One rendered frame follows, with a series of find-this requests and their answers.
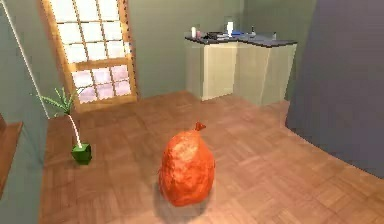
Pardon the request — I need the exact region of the black pan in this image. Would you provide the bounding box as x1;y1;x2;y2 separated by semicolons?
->
205;31;225;41

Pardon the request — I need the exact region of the house plant in green pot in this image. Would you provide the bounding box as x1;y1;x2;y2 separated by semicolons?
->
39;87;93;166

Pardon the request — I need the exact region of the cream cabinet with dark worktop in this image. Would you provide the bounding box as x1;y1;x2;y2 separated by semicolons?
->
184;32;298;107

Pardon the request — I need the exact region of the brown wooden shelf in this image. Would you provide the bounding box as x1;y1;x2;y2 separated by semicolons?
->
0;113;24;200

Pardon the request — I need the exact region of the wooden glass-paned door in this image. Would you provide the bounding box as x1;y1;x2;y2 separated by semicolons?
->
40;0;139;114

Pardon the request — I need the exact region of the orange tied garbage bag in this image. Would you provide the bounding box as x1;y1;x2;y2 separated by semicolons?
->
157;121;216;208

